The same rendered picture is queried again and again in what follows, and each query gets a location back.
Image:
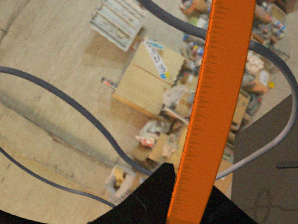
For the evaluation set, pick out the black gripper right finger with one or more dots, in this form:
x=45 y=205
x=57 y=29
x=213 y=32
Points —
x=220 y=210

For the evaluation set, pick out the grey hoop with orange handle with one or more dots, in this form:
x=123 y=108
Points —
x=222 y=67

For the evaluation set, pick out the cream ring with thin dark handle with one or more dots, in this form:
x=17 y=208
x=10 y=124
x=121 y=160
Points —
x=287 y=164

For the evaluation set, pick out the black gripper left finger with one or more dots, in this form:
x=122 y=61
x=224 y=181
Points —
x=148 y=204

